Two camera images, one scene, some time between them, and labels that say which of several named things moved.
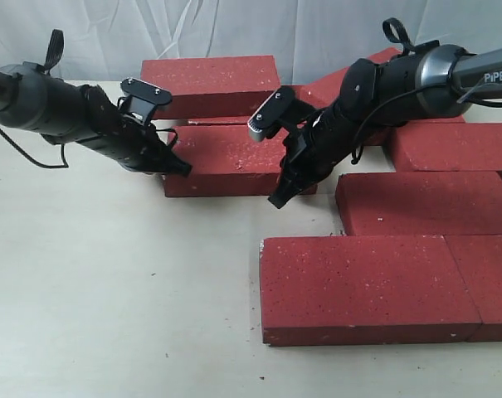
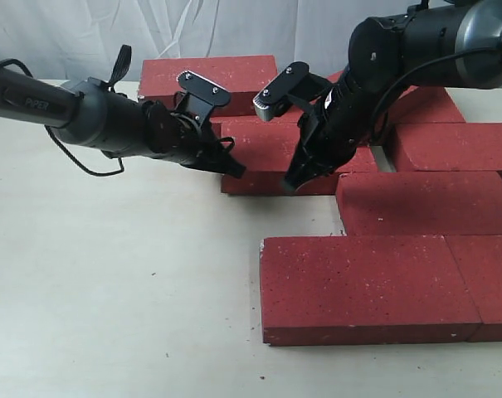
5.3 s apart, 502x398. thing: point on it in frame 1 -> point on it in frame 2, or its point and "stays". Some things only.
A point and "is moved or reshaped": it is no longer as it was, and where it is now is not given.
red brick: x=393 y=204 stays
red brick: x=227 y=161 is moved or reshaped
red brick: x=212 y=86 stays
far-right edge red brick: x=451 y=147 stays
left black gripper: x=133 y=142 -> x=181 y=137
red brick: x=220 y=121 stays
